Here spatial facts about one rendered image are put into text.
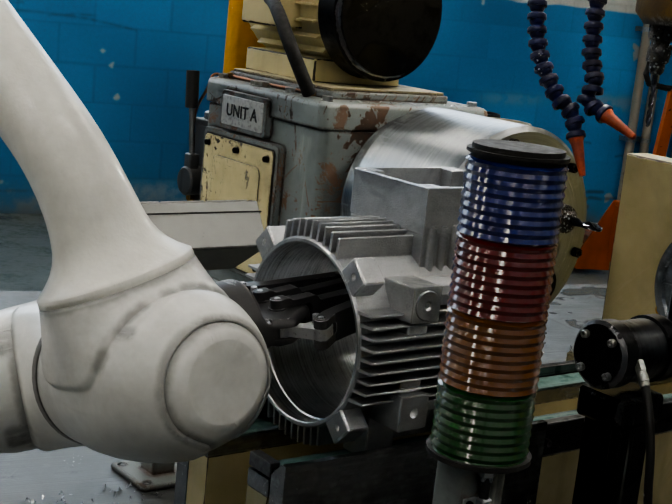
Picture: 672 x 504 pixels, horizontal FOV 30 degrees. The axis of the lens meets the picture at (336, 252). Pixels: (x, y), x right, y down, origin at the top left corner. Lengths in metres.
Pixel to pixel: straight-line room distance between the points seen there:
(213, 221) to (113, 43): 5.53
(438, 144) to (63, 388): 0.78
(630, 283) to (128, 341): 0.89
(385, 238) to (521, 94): 6.85
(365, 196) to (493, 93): 6.66
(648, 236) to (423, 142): 0.28
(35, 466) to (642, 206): 0.74
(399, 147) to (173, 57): 5.36
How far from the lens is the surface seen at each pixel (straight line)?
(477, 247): 0.72
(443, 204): 1.05
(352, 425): 1.01
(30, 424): 0.88
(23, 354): 0.87
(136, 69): 6.77
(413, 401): 1.01
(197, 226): 1.21
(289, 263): 1.10
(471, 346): 0.73
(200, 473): 1.09
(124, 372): 0.73
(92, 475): 1.29
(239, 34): 1.88
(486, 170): 0.71
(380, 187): 1.08
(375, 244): 1.02
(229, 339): 0.72
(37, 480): 1.28
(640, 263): 1.50
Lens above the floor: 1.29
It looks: 12 degrees down
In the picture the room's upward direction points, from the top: 6 degrees clockwise
